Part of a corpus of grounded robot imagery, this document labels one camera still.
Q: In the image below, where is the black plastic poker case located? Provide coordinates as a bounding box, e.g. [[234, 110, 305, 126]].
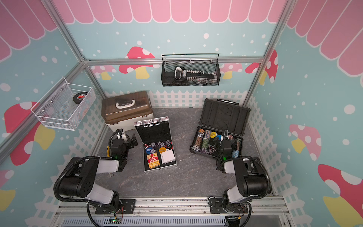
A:
[[190, 98, 251, 160]]

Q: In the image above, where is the silver aluminium poker case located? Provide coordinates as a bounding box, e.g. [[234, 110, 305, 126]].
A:
[[134, 116, 177, 172]]

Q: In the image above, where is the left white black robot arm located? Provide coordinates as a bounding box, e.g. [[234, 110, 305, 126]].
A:
[[54, 129, 138, 214]]

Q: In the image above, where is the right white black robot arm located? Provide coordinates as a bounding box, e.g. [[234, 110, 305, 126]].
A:
[[216, 130, 272, 213]]

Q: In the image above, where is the poker chip stack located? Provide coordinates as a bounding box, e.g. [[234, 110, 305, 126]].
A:
[[201, 130, 212, 150], [192, 128, 205, 151]]

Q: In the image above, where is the socket bit set holder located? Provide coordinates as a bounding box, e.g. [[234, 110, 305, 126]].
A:
[[174, 67, 218, 84]]

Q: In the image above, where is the yellow dealer chip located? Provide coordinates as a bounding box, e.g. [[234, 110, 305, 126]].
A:
[[210, 131, 218, 138]]

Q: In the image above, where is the brown lid storage box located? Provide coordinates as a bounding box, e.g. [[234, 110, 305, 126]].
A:
[[101, 91, 154, 132]]

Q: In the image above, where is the orange playing card deck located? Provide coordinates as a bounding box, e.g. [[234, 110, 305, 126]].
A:
[[147, 153, 160, 169]]

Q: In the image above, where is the white card deck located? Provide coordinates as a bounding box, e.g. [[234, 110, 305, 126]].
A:
[[160, 149, 175, 164]]

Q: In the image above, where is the black tape roll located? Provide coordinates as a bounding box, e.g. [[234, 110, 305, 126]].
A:
[[73, 92, 88, 105]]

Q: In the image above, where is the small green circuit board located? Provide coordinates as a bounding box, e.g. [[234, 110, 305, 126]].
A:
[[109, 218, 122, 225]]

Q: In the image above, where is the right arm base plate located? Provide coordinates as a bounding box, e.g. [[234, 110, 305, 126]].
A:
[[207, 196, 248, 214]]

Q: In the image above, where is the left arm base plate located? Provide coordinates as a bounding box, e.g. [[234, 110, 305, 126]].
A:
[[95, 199, 136, 215]]

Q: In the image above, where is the white wire wall basket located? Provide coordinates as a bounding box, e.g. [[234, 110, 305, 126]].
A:
[[31, 78, 96, 131]]

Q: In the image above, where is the aluminium front rail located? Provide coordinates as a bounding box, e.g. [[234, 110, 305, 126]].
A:
[[51, 196, 294, 227]]

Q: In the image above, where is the black wire wall basket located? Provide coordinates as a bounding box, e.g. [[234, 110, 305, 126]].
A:
[[161, 54, 221, 87]]

